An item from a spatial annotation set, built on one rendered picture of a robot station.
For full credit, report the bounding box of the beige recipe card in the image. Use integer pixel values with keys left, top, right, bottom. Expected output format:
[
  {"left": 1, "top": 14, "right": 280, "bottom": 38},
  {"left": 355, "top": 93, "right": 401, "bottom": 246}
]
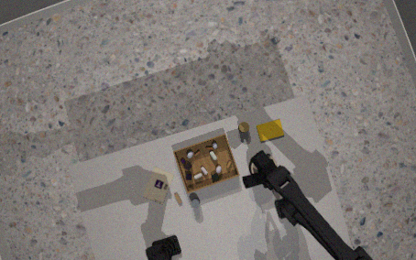
[{"left": 143, "top": 167, "right": 174, "bottom": 204}]

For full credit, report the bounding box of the black round pot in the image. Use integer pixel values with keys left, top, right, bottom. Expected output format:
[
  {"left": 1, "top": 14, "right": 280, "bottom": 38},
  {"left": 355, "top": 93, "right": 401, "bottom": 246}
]
[{"left": 249, "top": 154, "right": 278, "bottom": 174}]

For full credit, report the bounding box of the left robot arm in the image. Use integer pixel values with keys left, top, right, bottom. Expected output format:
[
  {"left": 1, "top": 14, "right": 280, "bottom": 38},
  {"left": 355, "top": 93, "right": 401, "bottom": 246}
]
[{"left": 146, "top": 235, "right": 181, "bottom": 260}]

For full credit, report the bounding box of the grey cylinder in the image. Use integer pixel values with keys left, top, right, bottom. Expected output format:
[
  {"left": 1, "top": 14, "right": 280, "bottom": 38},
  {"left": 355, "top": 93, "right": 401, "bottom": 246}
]
[{"left": 192, "top": 198, "right": 200, "bottom": 208}]

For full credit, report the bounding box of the wooden tray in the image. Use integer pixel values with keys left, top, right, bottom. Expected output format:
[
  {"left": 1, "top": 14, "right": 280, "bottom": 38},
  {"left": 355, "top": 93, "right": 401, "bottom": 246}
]
[{"left": 173, "top": 134, "right": 240, "bottom": 193}]

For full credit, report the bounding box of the tan rectangular block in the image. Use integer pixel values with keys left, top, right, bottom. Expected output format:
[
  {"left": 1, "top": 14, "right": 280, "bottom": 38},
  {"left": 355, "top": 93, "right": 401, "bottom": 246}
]
[{"left": 174, "top": 193, "right": 182, "bottom": 204}]

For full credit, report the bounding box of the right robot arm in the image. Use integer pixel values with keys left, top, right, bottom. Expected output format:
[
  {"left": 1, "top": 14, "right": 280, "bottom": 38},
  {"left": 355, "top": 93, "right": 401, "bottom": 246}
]
[{"left": 242, "top": 150, "right": 373, "bottom": 260}]

